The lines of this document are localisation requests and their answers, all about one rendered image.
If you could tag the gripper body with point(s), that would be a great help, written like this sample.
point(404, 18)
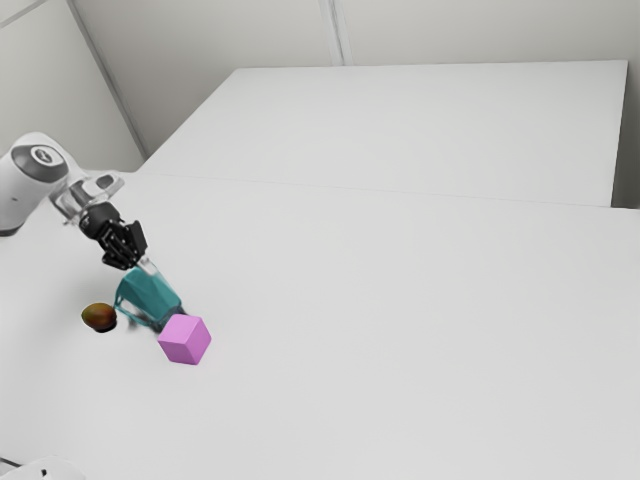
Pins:
point(102, 222)

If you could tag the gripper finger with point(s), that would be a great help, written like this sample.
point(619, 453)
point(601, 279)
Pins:
point(116, 256)
point(137, 242)

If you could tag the teal faceted mug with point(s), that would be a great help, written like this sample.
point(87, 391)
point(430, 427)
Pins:
point(147, 297)

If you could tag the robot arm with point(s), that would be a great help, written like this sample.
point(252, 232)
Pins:
point(25, 185)

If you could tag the red green mango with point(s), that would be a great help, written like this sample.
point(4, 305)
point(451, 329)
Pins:
point(99, 316)

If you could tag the pink cube block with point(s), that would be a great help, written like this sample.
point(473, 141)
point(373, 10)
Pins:
point(184, 340)

